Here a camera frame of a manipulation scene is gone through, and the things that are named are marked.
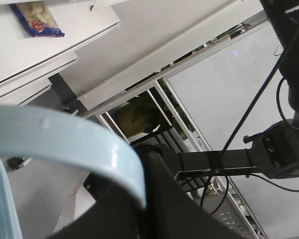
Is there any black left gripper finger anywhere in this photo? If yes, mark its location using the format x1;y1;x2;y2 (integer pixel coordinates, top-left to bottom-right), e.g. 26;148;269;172
51;151;241;239

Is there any light blue plastic basket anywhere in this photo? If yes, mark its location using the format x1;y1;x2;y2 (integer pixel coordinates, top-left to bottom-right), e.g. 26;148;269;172
0;105;147;239

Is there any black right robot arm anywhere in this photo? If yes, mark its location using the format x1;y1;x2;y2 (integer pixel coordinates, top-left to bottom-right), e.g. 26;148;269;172
135;0;299;180

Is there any blue noodle packet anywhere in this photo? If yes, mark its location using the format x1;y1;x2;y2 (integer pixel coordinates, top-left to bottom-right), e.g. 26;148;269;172
9;0;65;37

